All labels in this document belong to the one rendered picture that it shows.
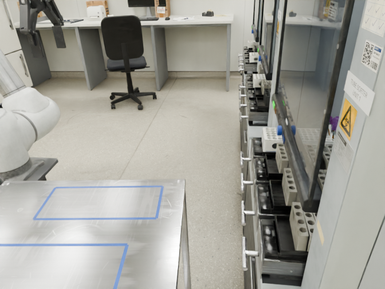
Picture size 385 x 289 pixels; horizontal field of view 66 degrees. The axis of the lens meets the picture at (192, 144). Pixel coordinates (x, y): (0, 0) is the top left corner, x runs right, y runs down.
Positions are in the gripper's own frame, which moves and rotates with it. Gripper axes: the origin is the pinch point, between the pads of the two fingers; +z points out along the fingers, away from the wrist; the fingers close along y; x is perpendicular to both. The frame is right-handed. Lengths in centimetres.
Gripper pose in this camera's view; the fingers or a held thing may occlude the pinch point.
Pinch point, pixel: (50, 49)
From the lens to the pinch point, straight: 109.4
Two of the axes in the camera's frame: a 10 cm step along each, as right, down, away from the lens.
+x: 9.9, 0.3, -1.3
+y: -1.3, 4.9, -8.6
